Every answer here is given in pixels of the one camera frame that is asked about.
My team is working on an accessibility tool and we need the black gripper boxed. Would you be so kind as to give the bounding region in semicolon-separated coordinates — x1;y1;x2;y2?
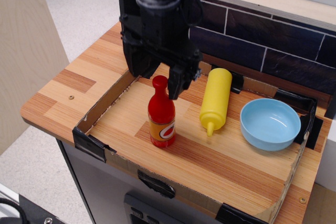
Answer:
119;0;203;100

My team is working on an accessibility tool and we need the red hot sauce bottle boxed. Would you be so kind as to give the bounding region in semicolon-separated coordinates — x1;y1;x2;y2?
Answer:
148;76;176;148

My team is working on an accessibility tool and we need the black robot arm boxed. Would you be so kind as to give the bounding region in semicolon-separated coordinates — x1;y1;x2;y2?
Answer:
119;0;204;100

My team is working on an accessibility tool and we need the yellow mustard squeeze bottle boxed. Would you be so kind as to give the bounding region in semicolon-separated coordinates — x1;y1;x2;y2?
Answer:
199;68;233;137

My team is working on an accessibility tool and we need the cardboard fence with black tape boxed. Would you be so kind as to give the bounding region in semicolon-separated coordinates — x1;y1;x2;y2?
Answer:
73;72;317;223

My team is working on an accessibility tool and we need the dark tile backsplash panel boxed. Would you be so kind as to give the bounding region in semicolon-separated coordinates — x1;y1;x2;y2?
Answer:
117;0;336;120

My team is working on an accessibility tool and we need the light blue bowl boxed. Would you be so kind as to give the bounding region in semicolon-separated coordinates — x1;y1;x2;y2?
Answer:
240;98;301;151

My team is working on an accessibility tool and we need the light wooden panel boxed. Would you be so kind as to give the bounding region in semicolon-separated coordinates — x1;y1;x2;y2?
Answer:
1;0;69;153

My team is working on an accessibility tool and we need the grey oven control panel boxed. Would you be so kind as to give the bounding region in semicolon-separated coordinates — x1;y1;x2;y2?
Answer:
123;194;182;224

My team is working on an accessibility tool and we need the black base with screw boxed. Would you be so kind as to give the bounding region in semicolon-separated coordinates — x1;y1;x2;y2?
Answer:
1;195;65;224

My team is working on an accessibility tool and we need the black cable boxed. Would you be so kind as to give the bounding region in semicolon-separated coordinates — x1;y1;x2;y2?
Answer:
181;0;204;28

